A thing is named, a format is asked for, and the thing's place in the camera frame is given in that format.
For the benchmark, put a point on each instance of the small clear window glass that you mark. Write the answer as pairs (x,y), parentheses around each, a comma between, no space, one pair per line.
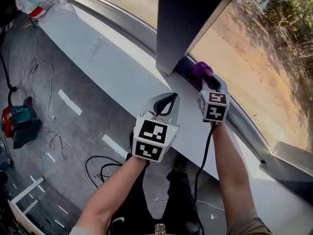
(256,70)

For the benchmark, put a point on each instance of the purple cloth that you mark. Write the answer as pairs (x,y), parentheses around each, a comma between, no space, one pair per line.
(199,70)

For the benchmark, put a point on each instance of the black trousers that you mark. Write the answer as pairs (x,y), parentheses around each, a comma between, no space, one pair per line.
(171,204)

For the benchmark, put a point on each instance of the red power tool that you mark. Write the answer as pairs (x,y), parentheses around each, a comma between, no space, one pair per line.
(19,121)

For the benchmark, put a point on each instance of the white table frame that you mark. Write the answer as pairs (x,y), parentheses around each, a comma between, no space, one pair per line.
(27,192)

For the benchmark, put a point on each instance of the grey shirt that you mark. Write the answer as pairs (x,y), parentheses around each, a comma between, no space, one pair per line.
(247,224)

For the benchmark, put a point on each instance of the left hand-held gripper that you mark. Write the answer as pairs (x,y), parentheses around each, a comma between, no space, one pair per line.
(151,136)

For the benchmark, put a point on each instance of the person's right forearm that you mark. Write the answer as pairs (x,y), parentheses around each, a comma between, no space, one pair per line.
(232,175)

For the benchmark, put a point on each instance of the black right shoe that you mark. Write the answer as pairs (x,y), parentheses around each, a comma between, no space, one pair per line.
(180,164)

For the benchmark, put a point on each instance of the white window sill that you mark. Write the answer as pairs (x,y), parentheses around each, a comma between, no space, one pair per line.
(110,65)

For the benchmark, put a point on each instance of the bundle of wooden sticks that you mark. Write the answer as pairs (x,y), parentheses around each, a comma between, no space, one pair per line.
(30,23)

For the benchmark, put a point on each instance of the glittery grey tag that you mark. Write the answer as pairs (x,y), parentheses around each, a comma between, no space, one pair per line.
(160,229)

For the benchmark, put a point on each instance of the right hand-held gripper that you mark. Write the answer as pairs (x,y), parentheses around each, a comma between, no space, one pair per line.
(215,106)

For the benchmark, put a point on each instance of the person's left forearm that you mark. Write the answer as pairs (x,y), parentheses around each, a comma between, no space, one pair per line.
(110,195)

